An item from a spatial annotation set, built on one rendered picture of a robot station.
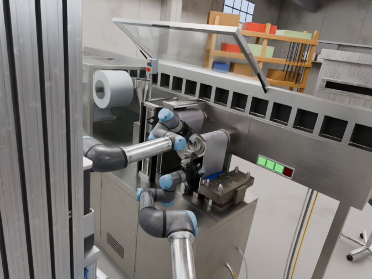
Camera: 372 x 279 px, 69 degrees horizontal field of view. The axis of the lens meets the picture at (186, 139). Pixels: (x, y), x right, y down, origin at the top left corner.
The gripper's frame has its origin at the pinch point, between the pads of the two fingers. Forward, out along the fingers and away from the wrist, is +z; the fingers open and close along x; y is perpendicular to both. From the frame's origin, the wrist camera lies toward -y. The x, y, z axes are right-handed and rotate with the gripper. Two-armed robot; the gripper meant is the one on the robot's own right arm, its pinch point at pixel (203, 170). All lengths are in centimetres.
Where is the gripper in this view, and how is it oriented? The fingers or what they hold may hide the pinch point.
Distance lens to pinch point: 176.4
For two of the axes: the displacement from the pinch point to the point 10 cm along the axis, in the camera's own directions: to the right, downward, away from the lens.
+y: 1.2, -9.3, -3.4
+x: -7.1, -3.3, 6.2
